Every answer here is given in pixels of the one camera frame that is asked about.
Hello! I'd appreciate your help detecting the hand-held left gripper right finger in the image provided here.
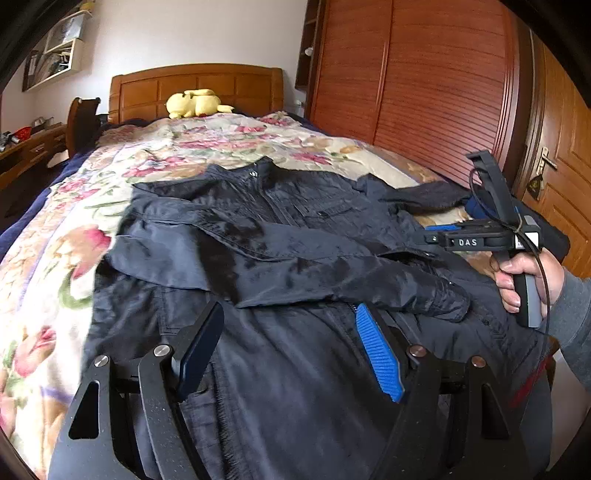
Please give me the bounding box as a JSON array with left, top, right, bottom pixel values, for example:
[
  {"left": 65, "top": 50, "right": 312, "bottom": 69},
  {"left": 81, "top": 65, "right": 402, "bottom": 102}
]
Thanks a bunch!
[{"left": 353, "top": 302, "right": 555, "bottom": 480}]

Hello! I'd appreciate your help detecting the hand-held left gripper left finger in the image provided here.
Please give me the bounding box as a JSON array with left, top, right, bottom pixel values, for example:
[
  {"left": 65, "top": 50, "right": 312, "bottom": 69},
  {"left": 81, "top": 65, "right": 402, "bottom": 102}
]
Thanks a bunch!
[{"left": 46, "top": 299, "right": 225, "bottom": 480}]

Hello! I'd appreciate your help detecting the dark navy jacket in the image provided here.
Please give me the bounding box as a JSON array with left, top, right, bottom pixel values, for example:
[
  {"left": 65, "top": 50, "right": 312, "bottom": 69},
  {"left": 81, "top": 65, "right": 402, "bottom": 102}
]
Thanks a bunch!
[{"left": 82, "top": 157, "right": 571, "bottom": 480}]

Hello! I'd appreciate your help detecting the person's right forearm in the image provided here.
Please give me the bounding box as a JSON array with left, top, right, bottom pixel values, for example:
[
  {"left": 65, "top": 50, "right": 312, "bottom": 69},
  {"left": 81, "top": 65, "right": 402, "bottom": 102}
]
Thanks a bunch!
[{"left": 545, "top": 267, "right": 591, "bottom": 366}]

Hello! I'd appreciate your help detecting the person's right hand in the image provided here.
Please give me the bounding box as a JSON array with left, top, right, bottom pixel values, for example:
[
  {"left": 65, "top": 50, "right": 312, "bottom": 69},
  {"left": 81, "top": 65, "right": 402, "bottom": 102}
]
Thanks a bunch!
[{"left": 490, "top": 251, "right": 567, "bottom": 315}]

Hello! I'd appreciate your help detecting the wooden wardrobe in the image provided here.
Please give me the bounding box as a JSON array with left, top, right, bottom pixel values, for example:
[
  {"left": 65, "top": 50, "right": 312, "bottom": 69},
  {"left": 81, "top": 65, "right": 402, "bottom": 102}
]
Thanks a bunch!
[{"left": 307, "top": 0, "right": 532, "bottom": 199}]

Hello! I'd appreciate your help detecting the wooden door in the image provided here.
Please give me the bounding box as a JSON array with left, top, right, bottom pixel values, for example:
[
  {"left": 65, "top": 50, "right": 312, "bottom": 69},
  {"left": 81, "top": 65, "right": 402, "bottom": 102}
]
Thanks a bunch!
[{"left": 522, "top": 32, "right": 591, "bottom": 278}]

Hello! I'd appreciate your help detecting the floral blanket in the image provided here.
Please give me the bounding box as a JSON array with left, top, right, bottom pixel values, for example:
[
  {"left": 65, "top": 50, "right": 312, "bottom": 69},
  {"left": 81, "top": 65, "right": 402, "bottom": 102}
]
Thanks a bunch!
[{"left": 0, "top": 111, "right": 499, "bottom": 464}]

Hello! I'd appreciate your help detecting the navy bed sheet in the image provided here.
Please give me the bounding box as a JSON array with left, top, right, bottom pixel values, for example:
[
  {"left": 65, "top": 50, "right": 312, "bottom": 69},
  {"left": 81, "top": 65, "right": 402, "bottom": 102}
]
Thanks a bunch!
[{"left": 0, "top": 152, "right": 95, "bottom": 261}]

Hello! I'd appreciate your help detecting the yellow plush toy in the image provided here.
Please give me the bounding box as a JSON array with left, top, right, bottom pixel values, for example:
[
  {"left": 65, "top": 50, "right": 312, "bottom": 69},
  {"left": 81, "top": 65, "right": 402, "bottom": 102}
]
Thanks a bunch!
[{"left": 165, "top": 89, "right": 235, "bottom": 120}]

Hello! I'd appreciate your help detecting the wooden corner shelf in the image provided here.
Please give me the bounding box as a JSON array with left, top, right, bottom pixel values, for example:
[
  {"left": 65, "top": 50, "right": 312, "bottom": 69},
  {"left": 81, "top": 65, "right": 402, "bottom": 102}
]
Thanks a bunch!
[{"left": 294, "top": 0, "right": 325, "bottom": 91}]

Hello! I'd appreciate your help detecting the wooden chair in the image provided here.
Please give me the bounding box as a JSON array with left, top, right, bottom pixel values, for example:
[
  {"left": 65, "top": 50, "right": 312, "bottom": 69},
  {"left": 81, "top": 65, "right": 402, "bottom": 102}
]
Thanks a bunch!
[{"left": 66, "top": 97, "right": 101, "bottom": 158}]

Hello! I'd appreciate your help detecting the wooden headboard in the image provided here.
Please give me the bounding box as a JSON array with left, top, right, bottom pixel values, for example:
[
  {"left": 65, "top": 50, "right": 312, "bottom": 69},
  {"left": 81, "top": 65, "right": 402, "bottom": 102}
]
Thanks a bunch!
[{"left": 109, "top": 64, "right": 284, "bottom": 124}]

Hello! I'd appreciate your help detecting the wooden desk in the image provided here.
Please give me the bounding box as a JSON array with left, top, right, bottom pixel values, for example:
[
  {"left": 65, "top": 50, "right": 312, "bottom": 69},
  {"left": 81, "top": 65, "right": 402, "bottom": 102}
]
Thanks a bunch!
[{"left": 0, "top": 122, "right": 70, "bottom": 191}]

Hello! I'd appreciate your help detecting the white wall shelf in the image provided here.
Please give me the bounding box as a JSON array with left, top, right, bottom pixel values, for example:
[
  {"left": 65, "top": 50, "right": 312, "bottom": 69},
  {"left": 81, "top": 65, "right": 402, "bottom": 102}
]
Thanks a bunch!
[{"left": 21, "top": 9, "right": 87, "bottom": 93}]

